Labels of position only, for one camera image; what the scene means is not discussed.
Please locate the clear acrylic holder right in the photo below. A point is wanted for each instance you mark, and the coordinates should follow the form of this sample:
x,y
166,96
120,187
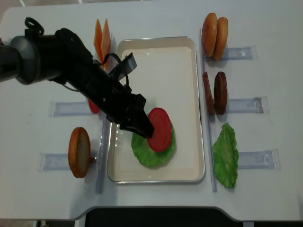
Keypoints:
x,y
268,159

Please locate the bun slice standing left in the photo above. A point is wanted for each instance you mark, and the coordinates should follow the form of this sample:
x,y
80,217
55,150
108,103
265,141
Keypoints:
x,y
79,152

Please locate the white rectangular tray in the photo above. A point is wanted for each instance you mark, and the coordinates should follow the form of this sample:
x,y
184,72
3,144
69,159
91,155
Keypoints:
x,y
166,75

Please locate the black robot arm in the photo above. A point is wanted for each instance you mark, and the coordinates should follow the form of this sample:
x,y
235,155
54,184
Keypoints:
x,y
63,58

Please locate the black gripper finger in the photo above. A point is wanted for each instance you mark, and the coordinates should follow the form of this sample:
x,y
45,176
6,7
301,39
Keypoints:
x,y
137,122

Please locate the sesame bun top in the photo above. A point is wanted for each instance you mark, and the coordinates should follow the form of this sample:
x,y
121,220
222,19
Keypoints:
x,y
209,33

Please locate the clear acrylic holder left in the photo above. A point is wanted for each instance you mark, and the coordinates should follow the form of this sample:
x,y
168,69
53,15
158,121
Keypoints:
x,y
68,111

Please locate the orange cheese slice front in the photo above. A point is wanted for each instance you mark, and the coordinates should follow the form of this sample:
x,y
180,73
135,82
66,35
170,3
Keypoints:
x,y
106,41

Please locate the brown meat patty front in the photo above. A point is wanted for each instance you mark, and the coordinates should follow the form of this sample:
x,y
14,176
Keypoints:
x,y
208,94

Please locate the clear acrylic holder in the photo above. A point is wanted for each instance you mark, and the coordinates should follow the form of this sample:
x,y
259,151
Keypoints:
x,y
68,111
268,159

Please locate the green lettuce leaf on tray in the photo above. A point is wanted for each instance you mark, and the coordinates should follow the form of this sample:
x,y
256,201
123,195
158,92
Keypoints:
x,y
146,156

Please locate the green lettuce leaf standing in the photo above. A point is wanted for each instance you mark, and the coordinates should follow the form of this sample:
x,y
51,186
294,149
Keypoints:
x,y
226,156

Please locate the red tomato slice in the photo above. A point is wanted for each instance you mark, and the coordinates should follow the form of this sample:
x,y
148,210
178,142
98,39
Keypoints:
x,y
161,137
94,109

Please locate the brown meat patty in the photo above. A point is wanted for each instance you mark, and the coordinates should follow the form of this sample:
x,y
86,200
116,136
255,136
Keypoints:
x,y
208,94
220,93

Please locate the orange cheese slice back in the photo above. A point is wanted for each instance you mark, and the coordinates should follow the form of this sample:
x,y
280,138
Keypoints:
x,y
98,40

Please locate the orange cheese slice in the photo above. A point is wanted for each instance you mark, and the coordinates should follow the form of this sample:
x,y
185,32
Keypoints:
x,y
98,40
106,41

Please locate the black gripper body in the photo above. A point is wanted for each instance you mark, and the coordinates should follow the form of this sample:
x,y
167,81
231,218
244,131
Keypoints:
x,y
113,97

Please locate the brown meat patty back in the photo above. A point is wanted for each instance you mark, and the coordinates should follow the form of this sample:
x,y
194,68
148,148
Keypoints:
x,y
220,93

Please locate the bun slice behind patties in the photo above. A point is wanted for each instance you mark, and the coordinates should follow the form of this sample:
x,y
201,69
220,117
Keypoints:
x,y
221,38

